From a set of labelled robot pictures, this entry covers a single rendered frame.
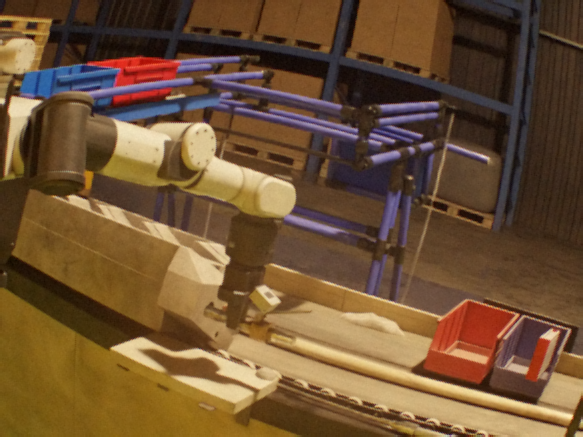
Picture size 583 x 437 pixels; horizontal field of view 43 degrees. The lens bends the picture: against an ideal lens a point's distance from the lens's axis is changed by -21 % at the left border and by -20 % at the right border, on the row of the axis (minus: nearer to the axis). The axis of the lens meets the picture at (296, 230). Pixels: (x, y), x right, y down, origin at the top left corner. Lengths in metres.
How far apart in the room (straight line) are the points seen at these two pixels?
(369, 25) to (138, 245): 9.51
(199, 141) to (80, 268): 0.69
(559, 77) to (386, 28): 2.87
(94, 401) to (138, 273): 0.40
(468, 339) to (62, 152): 1.53
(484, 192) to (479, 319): 8.33
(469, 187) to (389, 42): 2.17
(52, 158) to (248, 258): 0.56
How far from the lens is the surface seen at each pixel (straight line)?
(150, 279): 1.86
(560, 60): 12.03
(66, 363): 2.09
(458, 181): 10.76
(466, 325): 2.42
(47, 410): 2.22
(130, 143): 1.31
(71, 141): 1.22
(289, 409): 1.73
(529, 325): 2.38
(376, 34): 11.18
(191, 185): 1.46
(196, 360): 1.77
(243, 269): 1.63
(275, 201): 1.58
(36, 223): 2.11
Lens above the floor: 1.42
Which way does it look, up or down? 11 degrees down
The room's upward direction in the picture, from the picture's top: 12 degrees clockwise
